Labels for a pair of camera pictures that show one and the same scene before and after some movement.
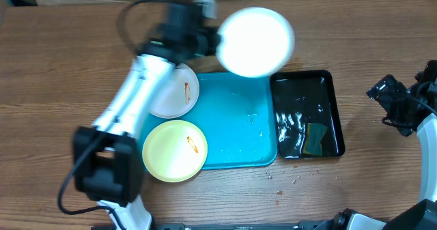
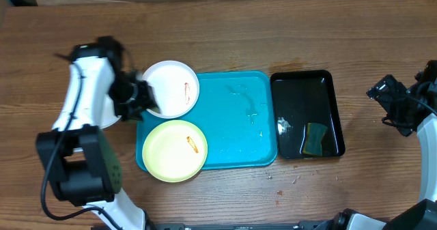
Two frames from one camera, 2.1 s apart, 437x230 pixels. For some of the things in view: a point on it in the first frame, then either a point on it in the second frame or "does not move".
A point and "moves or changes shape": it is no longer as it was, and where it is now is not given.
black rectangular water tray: x=301 y=97 does not move
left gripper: x=214 y=39 to x=149 y=102
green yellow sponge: x=313 y=140 does not move
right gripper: x=398 y=122 does not move
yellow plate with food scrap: x=175 y=151 does not move
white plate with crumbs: x=256 y=41 moves or changes shape
